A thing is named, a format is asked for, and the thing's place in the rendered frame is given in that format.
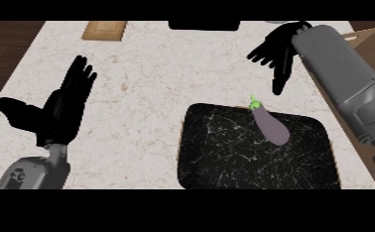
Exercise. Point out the purple eggplant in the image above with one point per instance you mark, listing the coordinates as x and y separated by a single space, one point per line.
271 125

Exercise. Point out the tan wooden block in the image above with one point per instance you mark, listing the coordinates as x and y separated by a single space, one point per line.
104 30

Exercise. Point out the black scratched tray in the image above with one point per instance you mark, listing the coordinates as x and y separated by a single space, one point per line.
255 156

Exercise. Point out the black appliance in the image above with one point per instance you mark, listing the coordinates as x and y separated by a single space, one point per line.
204 25

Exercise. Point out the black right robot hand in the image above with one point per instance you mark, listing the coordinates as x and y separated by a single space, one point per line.
280 49

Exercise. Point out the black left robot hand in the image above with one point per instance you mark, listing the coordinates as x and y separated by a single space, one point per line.
66 110

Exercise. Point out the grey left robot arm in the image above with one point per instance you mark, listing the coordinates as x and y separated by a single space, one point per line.
41 171

